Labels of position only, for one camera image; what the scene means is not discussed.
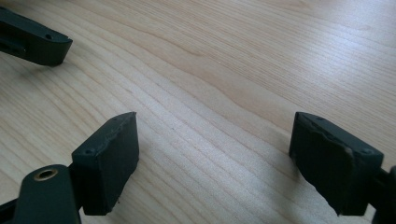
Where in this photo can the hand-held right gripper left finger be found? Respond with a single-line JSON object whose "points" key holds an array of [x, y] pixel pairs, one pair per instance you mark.
{"points": [[106, 168]]}

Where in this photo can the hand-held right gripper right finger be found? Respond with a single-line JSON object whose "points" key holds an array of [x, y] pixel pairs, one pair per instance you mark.
{"points": [[336, 168]]}

